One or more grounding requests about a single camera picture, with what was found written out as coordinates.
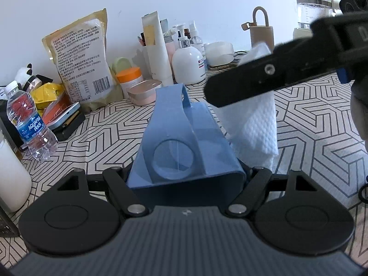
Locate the white round container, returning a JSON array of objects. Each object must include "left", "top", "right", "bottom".
[{"left": 205, "top": 42, "right": 234, "bottom": 66}]

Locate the glass kettle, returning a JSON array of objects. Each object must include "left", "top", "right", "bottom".
[{"left": 293, "top": 0, "right": 342, "bottom": 40}]

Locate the pink bottle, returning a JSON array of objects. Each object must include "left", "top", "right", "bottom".
[{"left": 165, "top": 34, "right": 176, "bottom": 64}]

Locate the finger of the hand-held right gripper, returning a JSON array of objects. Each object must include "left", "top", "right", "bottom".
[{"left": 205, "top": 36, "right": 346, "bottom": 107}]

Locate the tall white tube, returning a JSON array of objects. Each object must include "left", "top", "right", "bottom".
[{"left": 141, "top": 11, "right": 174, "bottom": 87}]

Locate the brown snack bag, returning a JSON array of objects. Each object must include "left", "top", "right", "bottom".
[{"left": 42, "top": 8, "right": 125, "bottom": 113}]

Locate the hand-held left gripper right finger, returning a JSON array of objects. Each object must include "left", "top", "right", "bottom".
[{"left": 226, "top": 167, "right": 321, "bottom": 218}]

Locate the silver flat device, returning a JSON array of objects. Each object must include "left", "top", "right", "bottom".
[{"left": 47, "top": 102, "right": 81, "bottom": 130}]

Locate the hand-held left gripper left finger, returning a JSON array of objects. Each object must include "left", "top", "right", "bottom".
[{"left": 56, "top": 167, "right": 150, "bottom": 218}]

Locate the beige bottle with loop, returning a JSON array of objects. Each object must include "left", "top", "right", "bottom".
[{"left": 241, "top": 6, "right": 274, "bottom": 53}]

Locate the black flat box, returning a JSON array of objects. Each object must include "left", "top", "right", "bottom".
[{"left": 53, "top": 112, "right": 86, "bottom": 141}]

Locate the blue container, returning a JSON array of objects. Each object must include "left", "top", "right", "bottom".
[{"left": 126, "top": 83, "right": 248, "bottom": 207}]

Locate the white pump bottle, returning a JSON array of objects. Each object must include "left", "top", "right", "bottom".
[{"left": 172, "top": 24, "right": 206, "bottom": 85}]

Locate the orange lid jar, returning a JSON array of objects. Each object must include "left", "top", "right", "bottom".
[{"left": 115, "top": 67, "right": 143, "bottom": 99}]

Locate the clear spray bottle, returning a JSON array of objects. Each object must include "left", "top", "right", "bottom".
[{"left": 188, "top": 20, "right": 205, "bottom": 56}]

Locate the yellow packet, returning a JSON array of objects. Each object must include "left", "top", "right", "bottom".
[{"left": 30, "top": 83, "right": 65, "bottom": 110}]

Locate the pink compact case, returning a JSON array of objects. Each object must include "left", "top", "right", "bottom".
[{"left": 127, "top": 80, "right": 163, "bottom": 106}]

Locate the orange box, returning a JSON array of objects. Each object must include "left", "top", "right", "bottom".
[{"left": 43, "top": 95, "right": 72, "bottom": 124}]

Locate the black ribbed device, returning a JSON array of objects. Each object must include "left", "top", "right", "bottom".
[{"left": 0, "top": 206, "right": 19, "bottom": 238}]

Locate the plastic water bottle blue label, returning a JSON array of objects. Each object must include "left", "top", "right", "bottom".
[{"left": 4, "top": 80, "right": 58, "bottom": 162}]

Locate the large white bottle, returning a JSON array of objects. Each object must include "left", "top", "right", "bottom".
[{"left": 0, "top": 132, "right": 32, "bottom": 213}]

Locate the green round jar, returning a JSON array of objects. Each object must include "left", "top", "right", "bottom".
[{"left": 112, "top": 57, "right": 133, "bottom": 76}]

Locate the geometric patterned tablecloth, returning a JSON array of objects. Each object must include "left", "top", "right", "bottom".
[{"left": 0, "top": 65, "right": 368, "bottom": 268}]

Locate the black ring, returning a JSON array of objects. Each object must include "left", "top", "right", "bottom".
[{"left": 358, "top": 183, "right": 368, "bottom": 205}]

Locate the white paper towel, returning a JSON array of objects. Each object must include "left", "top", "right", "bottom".
[{"left": 221, "top": 43, "right": 279, "bottom": 171}]

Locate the panda figurine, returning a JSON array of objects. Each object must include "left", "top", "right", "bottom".
[{"left": 14, "top": 63, "right": 44, "bottom": 94}]

